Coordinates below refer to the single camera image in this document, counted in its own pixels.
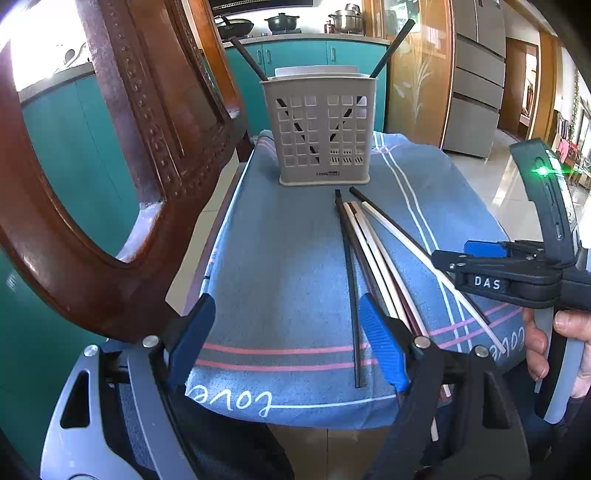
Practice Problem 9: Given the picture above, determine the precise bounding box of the black frying pan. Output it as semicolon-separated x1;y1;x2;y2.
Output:
216;16;256;38

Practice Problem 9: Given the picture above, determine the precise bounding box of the red-brown chopstick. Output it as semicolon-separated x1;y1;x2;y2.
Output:
348;202;452;402

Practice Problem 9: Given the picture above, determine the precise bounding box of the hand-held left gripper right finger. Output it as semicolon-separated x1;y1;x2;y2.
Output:
359;294;532;480

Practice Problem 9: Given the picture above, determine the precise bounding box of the wooden framed glass door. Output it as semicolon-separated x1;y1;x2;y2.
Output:
362;0;456;149

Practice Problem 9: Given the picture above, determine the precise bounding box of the carved wooden chair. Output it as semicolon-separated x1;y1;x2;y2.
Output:
0;0;252;344

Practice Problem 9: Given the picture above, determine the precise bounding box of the large stainless steel pot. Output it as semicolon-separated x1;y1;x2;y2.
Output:
328;13;365;34

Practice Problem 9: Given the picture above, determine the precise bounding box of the black chopstick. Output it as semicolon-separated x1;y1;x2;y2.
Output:
328;18;416;144
335;189;363;388
230;37;321;164

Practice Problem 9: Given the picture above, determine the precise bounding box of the wooden interior door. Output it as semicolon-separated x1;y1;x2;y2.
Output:
499;36;542;139

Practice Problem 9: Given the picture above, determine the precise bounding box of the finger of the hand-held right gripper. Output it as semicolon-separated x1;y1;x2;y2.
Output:
431;250;563;305
464;241;548;260

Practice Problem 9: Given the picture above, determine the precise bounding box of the dark brown chopstick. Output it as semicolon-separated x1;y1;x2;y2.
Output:
349;186;491;325

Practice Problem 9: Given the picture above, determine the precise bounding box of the silver refrigerator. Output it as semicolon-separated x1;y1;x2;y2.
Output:
442;0;507;158

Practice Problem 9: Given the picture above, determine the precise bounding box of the black lidded pot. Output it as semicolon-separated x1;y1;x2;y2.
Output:
264;13;301;34

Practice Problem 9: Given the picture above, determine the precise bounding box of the person's right hand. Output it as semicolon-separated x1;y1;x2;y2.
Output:
523;308;591;398

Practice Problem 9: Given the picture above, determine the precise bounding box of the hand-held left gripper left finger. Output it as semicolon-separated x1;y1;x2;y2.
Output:
41;294;217;480

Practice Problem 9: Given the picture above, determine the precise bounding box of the teal kitchen cabinet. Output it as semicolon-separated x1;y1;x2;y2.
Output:
224;38;389;136
0;62;144;462

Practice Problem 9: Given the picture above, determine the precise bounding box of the blue striped towel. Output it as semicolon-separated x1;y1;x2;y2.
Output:
185;129;527;432

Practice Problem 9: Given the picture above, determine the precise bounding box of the white plastic utensil holder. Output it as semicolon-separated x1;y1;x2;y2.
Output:
260;66;377;188

